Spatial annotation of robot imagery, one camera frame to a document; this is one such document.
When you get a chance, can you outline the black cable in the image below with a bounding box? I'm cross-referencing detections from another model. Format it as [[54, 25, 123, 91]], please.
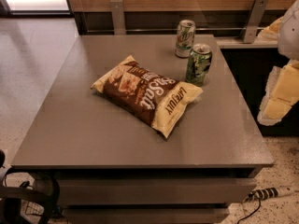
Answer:
[[236, 198, 262, 224]]

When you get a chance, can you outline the black chair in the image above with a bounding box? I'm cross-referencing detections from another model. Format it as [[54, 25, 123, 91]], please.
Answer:
[[0, 150, 60, 224]]

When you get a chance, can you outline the white 7up can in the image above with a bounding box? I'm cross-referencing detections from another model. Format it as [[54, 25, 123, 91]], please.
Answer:
[[175, 20, 196, 58]]

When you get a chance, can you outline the left metal bracket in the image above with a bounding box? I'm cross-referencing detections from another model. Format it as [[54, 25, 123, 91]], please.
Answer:
[[109, 0, 126, 35]]

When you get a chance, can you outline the upper grey drawer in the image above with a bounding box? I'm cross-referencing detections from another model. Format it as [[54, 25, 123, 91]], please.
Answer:
[[58, 178, 255, 206]]

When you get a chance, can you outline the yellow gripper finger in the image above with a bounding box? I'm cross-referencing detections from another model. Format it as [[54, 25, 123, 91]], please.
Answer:
[[257, 17, 282, 41], [257, 60, 299, 126]]

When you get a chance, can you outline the white power strip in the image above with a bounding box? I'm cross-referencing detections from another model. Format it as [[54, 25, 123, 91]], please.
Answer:
[[244, 186, 295, 203]]

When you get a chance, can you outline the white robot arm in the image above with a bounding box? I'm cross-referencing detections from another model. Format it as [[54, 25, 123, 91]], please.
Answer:
[[257, 0, 299, 126]]

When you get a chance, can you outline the green soda can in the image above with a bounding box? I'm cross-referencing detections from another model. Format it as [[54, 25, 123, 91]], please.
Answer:
[[186, 43, 212, 87]]

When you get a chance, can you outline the lower grey drawer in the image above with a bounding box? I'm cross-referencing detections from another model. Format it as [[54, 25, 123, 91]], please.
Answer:
[[63, 208, 229, 224]]

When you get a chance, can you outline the grey drawer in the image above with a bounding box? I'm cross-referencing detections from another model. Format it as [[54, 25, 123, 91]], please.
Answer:
[[63, 208, 229, 224], [58, 178, 255, 206]]

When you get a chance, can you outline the brown chip bag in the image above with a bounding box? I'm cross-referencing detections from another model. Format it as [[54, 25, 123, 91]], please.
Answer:
[[92, 55, 203, 138]]

